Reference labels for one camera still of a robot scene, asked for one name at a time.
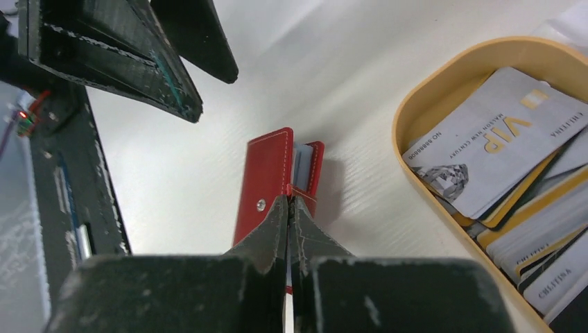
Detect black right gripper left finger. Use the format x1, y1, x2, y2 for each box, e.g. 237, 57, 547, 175
44, 196, 288, 332

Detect tan oval card tray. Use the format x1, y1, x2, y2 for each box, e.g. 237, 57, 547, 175
392, 37, 587, 332

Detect silver VIP card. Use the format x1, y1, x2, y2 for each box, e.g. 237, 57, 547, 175
403, 67, 587, 219

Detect stack of cards in tray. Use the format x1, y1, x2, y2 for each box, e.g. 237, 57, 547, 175
436, 137, 588, 333

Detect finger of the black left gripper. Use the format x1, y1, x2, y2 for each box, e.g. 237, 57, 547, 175
17, 1, 202, 123
150, 0, 239, 84

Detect red leather card holder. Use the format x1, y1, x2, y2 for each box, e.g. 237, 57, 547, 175
232, 127, 325, 248

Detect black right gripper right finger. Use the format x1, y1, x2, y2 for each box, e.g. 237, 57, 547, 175
290, 197, 515, 332

